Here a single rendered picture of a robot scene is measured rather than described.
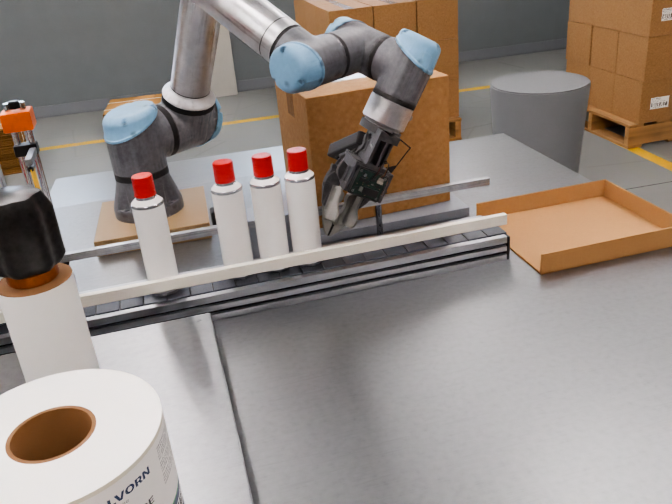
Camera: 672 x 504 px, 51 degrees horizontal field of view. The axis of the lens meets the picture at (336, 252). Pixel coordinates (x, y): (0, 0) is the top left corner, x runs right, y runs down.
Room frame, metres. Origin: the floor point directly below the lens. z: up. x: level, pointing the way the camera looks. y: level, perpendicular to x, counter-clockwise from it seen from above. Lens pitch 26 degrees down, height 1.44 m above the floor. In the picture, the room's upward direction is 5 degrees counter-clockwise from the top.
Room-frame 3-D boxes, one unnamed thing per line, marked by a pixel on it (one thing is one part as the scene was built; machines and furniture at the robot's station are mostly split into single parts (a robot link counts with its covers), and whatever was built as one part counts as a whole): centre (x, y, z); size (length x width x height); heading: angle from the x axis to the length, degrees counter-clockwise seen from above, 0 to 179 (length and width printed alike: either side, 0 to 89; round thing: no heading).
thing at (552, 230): (1.24, -0.47, 0.85); 0.30 x 0.26 x 0.04; 103
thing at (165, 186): (1.48, 0.41, 0.91); 0.15 x 0.15 x 0.10
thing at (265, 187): (1.11, 0.11, 0.98); 0.05 x 0.05 x 0.20
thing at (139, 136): (1.49, 0.40, 1.03); 0.13 x 0.12 x 0.14; 137
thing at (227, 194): (1.10, 0.17, 0.98); 0.05 x 0.05 x 0.20
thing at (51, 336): (0.76, 0.36, 1.03); 0.09 x 0.09 x 0.30
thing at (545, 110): (3.32, -1.03, 0.31); 0.46 x 0.46 x 0.62
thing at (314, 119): (1.48, -0.08, 0.99); 0.30 x 0.24 x 0.27; 107
